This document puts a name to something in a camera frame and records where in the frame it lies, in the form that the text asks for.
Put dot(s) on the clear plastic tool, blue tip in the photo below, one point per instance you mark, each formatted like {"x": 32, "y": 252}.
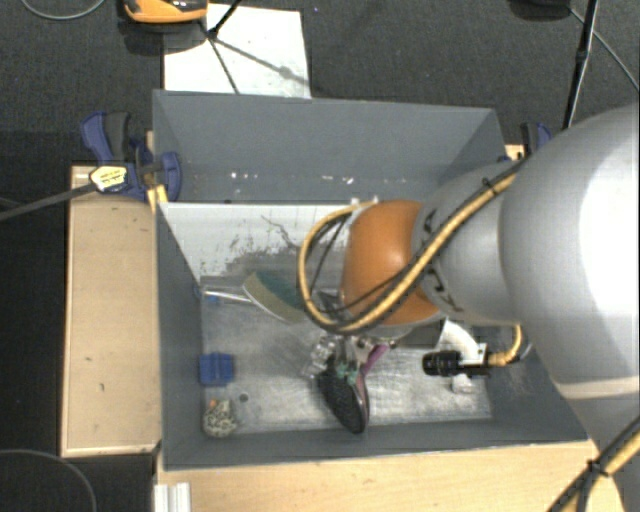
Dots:
{"x": 227, "y": 296}

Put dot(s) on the black cylinder on white bracket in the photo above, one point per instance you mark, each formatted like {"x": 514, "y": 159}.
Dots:
{"x": 440, "y": 363}

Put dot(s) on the green and yellow sponge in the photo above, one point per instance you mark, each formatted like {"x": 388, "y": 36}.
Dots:
{"x": 275, "y": 290}

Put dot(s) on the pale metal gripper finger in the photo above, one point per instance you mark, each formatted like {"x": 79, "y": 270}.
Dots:
{"x": 314, "y": 368}
{"x": 322, "y": 349}

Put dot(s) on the grey metal bin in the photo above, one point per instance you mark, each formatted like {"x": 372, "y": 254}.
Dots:
{"x": 280, "y": 150}

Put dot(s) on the blue toy brick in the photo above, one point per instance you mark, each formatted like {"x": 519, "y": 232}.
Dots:
{"x": 216, "y": 369}

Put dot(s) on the pale wood board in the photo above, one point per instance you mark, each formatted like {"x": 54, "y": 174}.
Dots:
{"x": 112, "y": 310}

